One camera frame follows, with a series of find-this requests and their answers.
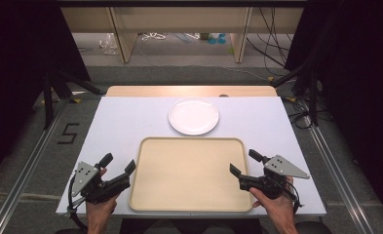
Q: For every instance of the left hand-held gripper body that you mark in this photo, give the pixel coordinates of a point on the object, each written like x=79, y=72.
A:
x=91, y=187

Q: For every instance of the white round plate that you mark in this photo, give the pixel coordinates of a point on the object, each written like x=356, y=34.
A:
x=193, y=116

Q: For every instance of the black curtain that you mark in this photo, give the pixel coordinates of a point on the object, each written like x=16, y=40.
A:
x=17, y=65
x=358, y=81

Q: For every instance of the person's left hand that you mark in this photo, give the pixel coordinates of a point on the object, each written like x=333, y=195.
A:
x=99, y=209

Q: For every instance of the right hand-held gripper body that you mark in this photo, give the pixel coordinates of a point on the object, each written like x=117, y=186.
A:
x=270, y=185

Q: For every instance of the beige rectangular tray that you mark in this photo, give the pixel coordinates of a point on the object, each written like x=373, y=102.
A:
x=189, y=175

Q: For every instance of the clear plastic bag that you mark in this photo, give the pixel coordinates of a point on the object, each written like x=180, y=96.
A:
x=108, y=44

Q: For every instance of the wooden shelf unit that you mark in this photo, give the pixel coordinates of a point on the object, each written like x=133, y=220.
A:
x=127, y=29

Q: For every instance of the person's legs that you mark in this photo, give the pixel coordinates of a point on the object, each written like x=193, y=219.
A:
x=185, y=227

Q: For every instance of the person's right hand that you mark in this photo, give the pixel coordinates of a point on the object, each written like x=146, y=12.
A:
x=278, y=208

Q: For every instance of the blue plastic objects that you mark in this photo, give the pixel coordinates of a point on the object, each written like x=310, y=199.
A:
x=217, y=39

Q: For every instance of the aluminium floor rail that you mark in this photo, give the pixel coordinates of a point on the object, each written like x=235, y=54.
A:
x=23, y=182
x=341, y=182

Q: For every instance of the black metal stand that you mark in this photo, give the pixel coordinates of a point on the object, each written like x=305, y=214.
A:
x=48, y=97
x=313, y=97

